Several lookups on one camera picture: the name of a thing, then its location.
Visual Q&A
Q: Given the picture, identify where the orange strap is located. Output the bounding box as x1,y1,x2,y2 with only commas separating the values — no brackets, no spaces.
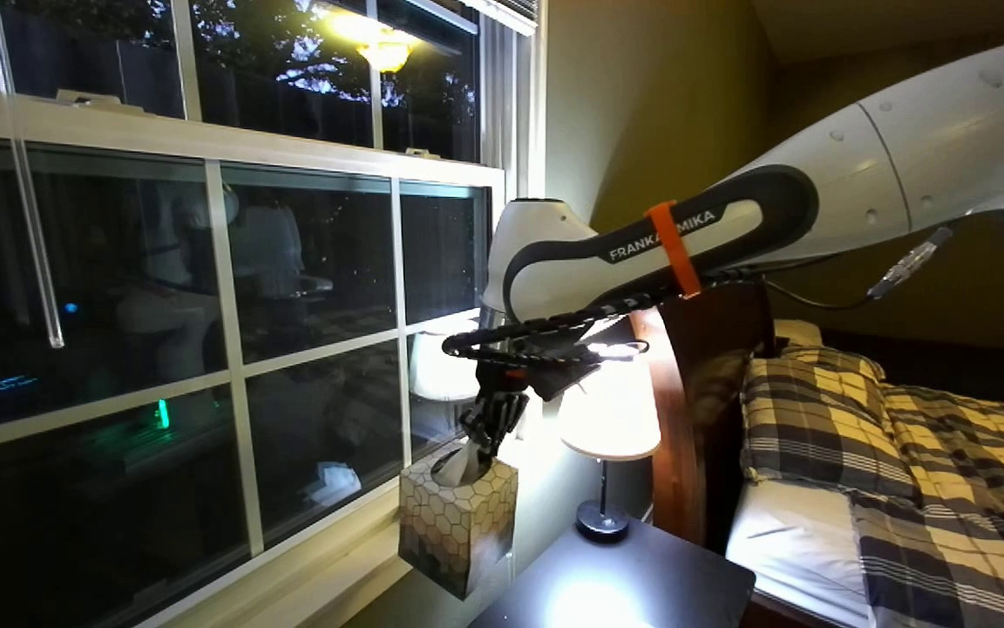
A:
644,199,706,304

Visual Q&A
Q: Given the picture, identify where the thin robot cable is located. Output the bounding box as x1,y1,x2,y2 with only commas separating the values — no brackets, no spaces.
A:
742,225,963,316

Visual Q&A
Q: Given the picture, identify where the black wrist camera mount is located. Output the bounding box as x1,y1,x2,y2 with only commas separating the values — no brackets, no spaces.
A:
439,316,651,377

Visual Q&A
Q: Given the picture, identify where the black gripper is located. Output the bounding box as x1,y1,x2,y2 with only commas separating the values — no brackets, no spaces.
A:
457,347,605,485

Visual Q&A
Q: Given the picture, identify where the clear blind wand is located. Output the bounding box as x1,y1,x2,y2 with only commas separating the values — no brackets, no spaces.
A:
0,0,71,353

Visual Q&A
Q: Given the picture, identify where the white windowsill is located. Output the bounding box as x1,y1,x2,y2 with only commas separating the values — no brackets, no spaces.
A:
138,434,530,628

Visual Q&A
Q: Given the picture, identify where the dark nightstand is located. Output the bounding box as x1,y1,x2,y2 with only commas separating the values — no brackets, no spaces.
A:
472,518,761,628

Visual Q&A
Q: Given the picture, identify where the white framed window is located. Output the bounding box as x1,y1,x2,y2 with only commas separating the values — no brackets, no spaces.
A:
0,0,551,628

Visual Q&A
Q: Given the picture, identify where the brown wooden headboard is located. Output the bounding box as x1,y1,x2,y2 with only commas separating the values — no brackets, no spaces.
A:
622,282,777,556

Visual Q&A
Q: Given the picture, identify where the plaid pillow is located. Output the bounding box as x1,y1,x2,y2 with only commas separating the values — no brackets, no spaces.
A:
740,340,919,505

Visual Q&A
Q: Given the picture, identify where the hexagon patterned tissue box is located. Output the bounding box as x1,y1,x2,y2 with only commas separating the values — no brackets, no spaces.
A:
393,442,523,603

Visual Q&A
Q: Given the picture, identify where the white bed sheet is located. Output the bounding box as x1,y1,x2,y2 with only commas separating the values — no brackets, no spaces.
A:
724,471,877,628

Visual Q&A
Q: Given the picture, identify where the white shade table lamp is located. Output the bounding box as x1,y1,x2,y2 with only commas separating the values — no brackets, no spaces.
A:
555,340,665,540

